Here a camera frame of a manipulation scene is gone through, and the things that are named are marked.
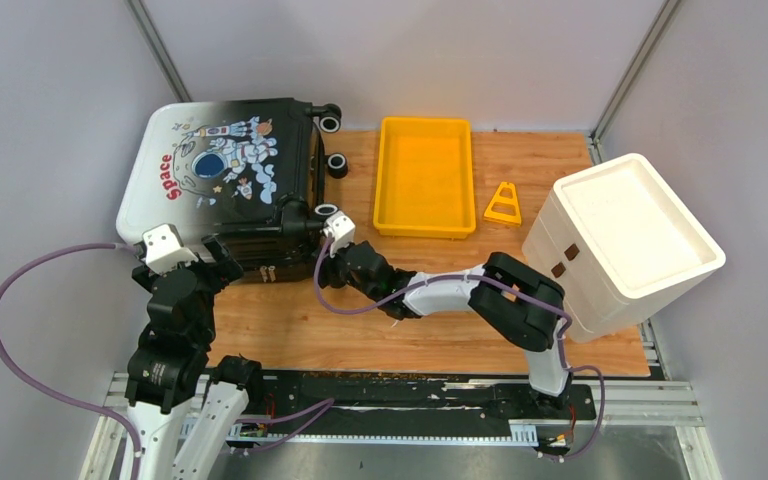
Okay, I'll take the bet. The white drawer cabinet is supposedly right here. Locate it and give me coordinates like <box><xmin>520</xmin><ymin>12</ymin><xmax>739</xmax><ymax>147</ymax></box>
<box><xmin>522</xmin><ymin>153</ymin><xmax>726</xmax><ymax>343</ymax></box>

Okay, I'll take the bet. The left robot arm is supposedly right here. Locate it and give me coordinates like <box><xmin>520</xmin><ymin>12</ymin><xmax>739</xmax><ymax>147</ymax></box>
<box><xmin>119</xmin><ymin>224</ymin><xmax>267</xmax><ymax>479</ymax></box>

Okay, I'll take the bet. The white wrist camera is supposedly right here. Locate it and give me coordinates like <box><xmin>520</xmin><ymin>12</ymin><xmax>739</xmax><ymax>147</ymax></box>
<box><xmin>323</xmin><ymin>210</ymin><xmax>356</xmax><ymax>257</ymax></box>
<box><xmin>142</xmin><ymin>224</ymin><xmax>198</xmax><ymax>274</ymax></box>

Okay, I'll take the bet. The black white space suitcase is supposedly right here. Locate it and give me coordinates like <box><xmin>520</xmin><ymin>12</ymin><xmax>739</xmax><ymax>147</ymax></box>
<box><xmin>115</xmin><ymin>98</ymin><xmax>349</xmax><ymax>283</ymax></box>

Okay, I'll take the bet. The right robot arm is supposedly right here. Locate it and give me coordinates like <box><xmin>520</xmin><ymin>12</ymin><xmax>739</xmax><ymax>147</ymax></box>
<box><xmin>314</xmin><ymin>242</ymin><xmax>572</xmax><ymax>418</ymax></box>

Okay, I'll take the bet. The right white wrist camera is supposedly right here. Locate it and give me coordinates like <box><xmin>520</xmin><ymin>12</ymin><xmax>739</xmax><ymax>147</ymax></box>
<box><xmin>323</xmin><ymin>210</ymin><xmax>356</xmax><ymax>257</ymax></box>

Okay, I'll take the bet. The yellow plastic tray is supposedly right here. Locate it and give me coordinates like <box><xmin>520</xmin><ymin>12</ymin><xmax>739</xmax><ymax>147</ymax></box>
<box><xmin>372</xmin><ymin>116</ymin><xmax>476</xmax><ymax>239</ymax></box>

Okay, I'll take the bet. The yellow triangular bracket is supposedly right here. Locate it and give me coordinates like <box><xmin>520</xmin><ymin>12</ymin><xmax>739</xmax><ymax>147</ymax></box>
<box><xmin>482</xmin><ymin>182</ymin><xmax>522</xmax><ymax>227</ymax></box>

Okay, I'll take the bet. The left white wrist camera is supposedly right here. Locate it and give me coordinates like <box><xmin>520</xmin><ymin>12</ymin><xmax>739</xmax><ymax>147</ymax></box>
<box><xmin>142</xmin><ymin>224</ymin><xmax>198</xmax><ymax>274</ymax></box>

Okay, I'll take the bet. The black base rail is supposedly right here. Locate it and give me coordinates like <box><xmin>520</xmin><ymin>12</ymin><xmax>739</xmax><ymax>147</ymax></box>
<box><xmin>243</xmin><ymin>370</ymin><xmax>597</xmax><ymax>438</ymax></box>

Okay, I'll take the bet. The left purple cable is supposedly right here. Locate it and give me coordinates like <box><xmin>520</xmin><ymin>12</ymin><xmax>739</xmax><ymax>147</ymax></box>
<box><xmin>0</xmin><ymin>242</ymin><xmax>143</xmax><ymax>480</ymax></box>

